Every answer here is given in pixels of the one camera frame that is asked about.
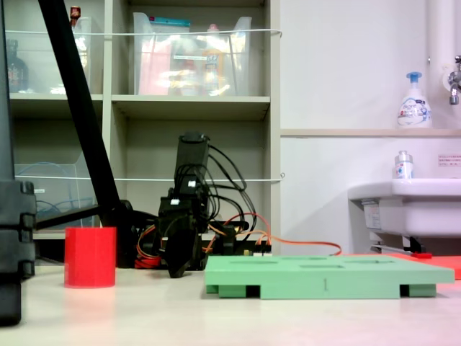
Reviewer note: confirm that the green shape-sorting board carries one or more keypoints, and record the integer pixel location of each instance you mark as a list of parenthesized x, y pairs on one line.
[(324, 277)]

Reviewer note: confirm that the orange bottle with pink cap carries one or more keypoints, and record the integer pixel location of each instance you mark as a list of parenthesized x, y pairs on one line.
[(214, 50)]

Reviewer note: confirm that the orange-red flat block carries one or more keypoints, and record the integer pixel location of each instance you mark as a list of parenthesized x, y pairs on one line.
[(443, 263)]

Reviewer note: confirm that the beige shelf unit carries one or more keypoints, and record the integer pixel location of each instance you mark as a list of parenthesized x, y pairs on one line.
[(191, 108)]

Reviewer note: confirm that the black tripod leg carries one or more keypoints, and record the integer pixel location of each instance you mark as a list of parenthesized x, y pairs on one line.
[(79, 108)]

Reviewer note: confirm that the small clear sanitizer bottle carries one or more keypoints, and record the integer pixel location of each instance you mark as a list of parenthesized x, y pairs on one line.
[(403, 167)]

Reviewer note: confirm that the pink package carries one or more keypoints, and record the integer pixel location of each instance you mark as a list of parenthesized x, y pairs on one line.
[(151, 72)]

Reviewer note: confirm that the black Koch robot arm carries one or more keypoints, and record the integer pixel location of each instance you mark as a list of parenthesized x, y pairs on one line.
[(192, 155)]

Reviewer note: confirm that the red octagonal pillar block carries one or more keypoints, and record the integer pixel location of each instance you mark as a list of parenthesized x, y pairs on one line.
[(90, 257)]

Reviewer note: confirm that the notched black stack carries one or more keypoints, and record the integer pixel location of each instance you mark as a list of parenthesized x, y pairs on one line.
[(14, 230)]

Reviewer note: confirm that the black tripod strut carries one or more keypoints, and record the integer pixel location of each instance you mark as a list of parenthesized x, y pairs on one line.
[(65, 218)]

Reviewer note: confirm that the dark grey upright panel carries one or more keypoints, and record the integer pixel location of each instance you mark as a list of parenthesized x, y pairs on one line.
[(5, 108)]

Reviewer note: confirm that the white sink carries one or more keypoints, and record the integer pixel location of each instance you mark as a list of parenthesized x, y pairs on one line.
[(414, 209)]

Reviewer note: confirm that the dark glass bottle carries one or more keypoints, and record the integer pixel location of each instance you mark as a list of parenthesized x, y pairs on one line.
[(16, 72)]

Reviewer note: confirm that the metal faucet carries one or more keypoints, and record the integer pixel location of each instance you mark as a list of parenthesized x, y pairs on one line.
[(454, 86)]

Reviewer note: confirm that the blue-topped packet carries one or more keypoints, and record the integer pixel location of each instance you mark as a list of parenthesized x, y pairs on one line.
[(169, 22)]

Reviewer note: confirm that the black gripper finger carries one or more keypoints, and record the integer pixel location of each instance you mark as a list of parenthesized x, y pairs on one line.
[(192, 248), (174, 256)]

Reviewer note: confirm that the large clear storage bin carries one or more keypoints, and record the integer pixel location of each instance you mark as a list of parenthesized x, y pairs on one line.
[(187, 72)]

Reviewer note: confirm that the white blue soap pump bottle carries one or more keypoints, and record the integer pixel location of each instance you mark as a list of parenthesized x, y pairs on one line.
[(414, 108)]

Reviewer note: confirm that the circuit board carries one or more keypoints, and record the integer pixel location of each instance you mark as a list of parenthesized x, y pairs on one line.
[(257, 250)]

